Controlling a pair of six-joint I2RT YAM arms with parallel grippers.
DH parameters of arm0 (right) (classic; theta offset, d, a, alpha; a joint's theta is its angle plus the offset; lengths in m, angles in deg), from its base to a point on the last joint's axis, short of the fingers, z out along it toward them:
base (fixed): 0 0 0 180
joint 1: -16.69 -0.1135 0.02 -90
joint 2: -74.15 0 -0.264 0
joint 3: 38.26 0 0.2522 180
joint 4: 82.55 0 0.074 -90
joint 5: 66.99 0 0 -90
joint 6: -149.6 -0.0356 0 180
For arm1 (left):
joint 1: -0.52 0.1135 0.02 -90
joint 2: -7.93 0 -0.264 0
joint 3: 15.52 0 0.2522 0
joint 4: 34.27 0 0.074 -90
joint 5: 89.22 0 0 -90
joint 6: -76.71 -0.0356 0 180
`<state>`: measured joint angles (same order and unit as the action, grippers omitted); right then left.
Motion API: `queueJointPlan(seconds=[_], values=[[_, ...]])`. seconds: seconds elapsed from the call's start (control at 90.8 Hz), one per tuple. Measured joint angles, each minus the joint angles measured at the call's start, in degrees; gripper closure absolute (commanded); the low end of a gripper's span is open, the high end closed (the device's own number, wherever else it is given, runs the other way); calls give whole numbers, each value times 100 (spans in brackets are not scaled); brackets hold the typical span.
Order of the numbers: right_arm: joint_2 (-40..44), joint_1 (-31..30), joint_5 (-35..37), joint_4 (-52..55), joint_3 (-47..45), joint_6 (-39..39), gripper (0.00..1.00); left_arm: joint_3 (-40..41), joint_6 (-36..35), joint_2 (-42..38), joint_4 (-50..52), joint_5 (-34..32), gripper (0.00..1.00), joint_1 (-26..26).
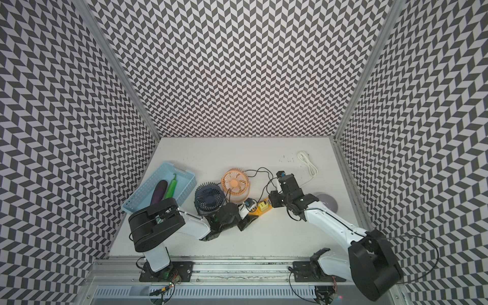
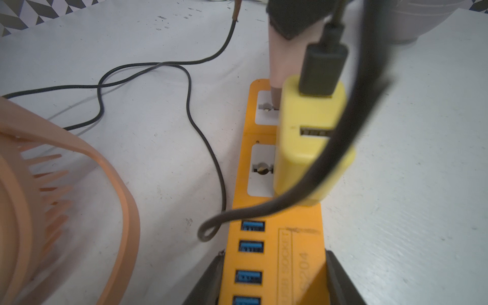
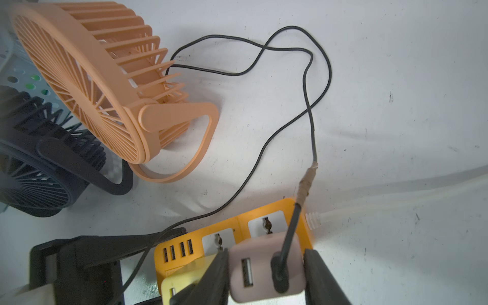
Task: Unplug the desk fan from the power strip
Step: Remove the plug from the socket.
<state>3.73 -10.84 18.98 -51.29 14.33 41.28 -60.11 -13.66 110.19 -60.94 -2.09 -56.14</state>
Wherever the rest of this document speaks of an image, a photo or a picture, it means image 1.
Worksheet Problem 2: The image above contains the orange power strip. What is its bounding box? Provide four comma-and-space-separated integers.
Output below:
249, 199, 273, 217

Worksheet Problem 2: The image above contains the black fan cable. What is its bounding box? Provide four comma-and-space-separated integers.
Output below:
227, 166, 280, 203

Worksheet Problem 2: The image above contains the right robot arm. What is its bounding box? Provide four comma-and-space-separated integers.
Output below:
269, 171, 404, 301

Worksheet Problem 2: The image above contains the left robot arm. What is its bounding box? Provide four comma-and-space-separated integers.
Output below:
128, 198, 258, 273

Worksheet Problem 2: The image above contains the orange desk fan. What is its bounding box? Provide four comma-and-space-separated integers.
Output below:
221, 168, 250, 204

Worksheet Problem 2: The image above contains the dark blue desk fan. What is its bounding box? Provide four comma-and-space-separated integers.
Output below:
194, 182, 226, 216

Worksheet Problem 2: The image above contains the yellow USB charger plug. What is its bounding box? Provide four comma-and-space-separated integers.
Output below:
256, 201, 272, 215

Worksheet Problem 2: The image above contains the purple bowl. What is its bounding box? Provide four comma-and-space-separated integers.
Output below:
315, 193, 339, 213

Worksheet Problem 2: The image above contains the green cucumber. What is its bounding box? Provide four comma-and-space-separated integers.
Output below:
164, 174, 177, 199

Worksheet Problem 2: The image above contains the purple eggplant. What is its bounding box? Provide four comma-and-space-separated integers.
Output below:
150, 180, 169, 205

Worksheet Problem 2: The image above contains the light blue plastic basket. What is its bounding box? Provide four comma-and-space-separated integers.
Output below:
121, 162, 196, 214

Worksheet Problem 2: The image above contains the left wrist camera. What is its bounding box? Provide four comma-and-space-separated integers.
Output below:
238, 198, 257, 219

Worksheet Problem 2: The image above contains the white power strip cord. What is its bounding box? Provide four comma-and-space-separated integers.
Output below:
297, 150, 319, 188

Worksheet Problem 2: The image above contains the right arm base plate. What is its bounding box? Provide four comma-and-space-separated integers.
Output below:
288, 261, 345, 283

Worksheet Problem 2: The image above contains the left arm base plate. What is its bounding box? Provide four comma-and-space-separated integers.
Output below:
136, 261, 194, 284

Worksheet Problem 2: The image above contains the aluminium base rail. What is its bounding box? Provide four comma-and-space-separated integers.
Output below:
78, 256, 410, 305

